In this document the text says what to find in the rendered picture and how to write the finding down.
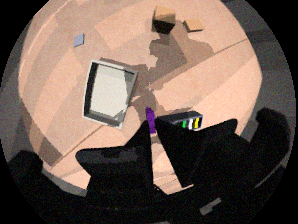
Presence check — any green fuse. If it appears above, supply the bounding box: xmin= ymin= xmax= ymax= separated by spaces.
xmin=178 ymin=120 xmax=186 ymax=128

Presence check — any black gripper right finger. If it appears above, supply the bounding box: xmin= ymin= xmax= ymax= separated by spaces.
xmin=156 ymin=119 xmax=238 ymax=189

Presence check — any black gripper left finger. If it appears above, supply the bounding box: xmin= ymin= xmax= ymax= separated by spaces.
xmin=76 ymin=120 xmax=154 ymax=196

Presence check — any white tray with grey walls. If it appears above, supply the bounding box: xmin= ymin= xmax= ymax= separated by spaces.
xmin=82 ymin=59 xmax=138 ymax=129

